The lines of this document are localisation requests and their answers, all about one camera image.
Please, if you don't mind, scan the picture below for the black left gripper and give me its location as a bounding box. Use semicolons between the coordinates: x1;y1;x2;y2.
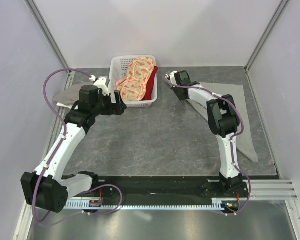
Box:
92;90;127;117

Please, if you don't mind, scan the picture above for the grey-green cloth napkin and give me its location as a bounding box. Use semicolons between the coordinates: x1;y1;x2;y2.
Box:
187;83;258;163

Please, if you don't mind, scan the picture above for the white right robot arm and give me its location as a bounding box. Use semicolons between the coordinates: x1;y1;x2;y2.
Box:
165;70;247;197

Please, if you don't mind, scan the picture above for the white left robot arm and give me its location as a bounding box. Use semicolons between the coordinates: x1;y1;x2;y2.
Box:
20;85;127;213

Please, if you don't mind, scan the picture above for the floral mesh laundry bag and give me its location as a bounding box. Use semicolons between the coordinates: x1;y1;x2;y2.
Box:
116;56;156;102

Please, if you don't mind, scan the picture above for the red cloth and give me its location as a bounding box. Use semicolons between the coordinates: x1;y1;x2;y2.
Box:
142;66;158;101

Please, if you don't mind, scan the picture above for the white perforated plastic basket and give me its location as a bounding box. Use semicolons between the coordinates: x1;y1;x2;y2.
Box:
109;55;158;108

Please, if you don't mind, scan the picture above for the grey cloth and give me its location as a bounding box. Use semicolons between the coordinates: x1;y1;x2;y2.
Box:
53;84;83;105

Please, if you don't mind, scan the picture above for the white cloth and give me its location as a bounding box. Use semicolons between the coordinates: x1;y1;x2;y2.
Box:
56;102;74;109

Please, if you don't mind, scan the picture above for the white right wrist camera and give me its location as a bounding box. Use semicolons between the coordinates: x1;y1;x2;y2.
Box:
164;71;178;85

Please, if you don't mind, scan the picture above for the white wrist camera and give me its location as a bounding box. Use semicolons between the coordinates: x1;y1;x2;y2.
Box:
93;76;110;96
164;71;178;85

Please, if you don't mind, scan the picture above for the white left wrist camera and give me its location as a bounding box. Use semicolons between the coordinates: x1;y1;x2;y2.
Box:
93;76;110;96

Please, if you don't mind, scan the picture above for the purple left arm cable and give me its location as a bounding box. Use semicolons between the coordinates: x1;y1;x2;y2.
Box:
31;67;123;227

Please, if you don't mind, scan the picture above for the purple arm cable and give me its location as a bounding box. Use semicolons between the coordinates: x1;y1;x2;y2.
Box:
31;67;123;227
163;74;252;217

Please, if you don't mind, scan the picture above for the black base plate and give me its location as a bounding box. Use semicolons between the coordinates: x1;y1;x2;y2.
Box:
71;175;250;201

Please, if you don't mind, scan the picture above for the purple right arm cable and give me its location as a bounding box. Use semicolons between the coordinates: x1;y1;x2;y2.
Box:
163;74;252;217

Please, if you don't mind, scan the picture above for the slotted cable duct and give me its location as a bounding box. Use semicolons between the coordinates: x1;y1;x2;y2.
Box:
62;197;240;211

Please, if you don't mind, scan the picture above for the aluminium frame rail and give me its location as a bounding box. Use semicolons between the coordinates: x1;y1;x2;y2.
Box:
0;0;300;240

